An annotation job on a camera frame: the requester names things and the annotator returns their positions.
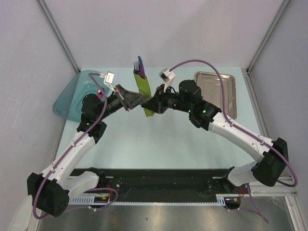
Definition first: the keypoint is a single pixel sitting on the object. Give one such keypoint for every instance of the green paper napkin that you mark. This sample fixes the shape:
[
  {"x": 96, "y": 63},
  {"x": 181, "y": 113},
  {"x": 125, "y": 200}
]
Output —
[{"x": 144, "y": 88}]

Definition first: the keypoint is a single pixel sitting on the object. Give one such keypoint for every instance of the iridescent fork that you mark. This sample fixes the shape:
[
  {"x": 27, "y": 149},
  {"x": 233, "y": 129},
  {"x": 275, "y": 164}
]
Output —
[{"x": 136, "y": 70}]

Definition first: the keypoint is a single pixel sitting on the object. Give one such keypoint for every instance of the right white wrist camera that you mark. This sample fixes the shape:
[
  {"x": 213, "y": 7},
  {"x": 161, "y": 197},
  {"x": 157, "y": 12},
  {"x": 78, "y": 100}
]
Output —
[{"x": 168, "y": 77}]

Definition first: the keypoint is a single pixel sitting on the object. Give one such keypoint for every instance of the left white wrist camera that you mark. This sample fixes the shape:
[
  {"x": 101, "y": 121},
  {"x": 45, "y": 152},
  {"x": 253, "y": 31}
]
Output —
[{"x": 108, "y": 78}]

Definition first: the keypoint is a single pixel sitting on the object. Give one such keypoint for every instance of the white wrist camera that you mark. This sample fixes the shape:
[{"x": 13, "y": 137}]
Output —
[
  {"x": 108, "y": 78},
  {"x": 168, "y": 77}
]

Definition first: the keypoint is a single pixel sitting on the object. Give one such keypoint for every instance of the white cable duct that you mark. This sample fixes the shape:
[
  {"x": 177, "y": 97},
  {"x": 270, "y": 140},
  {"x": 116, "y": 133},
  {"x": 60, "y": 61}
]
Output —
[{"x": 99, "y": 201}]

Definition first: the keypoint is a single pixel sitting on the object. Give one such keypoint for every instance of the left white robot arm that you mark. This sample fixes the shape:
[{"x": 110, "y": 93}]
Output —
[{"x": 52, "y": 189}]

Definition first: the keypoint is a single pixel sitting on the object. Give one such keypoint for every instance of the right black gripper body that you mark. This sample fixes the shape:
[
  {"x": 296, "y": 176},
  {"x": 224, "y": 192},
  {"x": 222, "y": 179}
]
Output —
[{"x": 165, "y": 100}]

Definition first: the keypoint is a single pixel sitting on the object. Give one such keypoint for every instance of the teal plastic bin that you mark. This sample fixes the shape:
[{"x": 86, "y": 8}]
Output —
[{"x": 69, "y": 104}]

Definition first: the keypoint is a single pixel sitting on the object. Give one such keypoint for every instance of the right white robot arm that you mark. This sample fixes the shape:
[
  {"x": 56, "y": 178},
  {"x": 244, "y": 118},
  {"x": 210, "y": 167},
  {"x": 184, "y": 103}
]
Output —
[{"x": 269, "y": 156}]

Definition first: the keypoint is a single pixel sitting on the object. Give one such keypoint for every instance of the steel metal tray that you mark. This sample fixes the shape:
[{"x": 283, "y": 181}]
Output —
[{"x": 210, "y": 85}]

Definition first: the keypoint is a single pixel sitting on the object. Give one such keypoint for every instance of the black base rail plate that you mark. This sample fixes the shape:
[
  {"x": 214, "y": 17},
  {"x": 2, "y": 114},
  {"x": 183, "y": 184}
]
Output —
[{"x": 169, "y": 185}]

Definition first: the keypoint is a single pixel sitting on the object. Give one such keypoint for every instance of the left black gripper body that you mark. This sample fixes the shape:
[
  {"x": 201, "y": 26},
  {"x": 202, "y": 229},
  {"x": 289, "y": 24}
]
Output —
[{"x": 120, "y": 92}]

